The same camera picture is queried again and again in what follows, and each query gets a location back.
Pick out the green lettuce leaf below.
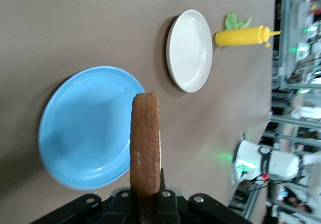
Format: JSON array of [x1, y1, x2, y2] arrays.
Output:
[[224, 12, 253, 31]]

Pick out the brown bread slice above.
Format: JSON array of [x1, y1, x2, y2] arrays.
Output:
[[129, 91, 162, 224]]

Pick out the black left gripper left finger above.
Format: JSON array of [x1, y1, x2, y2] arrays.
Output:
[[30, 187, 140, 224]]

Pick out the blue plate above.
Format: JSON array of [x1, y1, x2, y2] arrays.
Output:
[[38, 66, 146, 191]]

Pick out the yellow mustard squeeze bottle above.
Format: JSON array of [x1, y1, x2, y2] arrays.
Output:
[[214, 25, 281, 48]]

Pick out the aluminium profile frame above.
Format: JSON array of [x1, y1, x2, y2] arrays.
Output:
[[270, 0, 321, 224]]

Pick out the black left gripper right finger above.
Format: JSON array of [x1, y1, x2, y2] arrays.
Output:
[[152, 167, 249, 224]]

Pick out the beige plate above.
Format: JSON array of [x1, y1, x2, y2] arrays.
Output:
[[165, 9, 214, 93]]

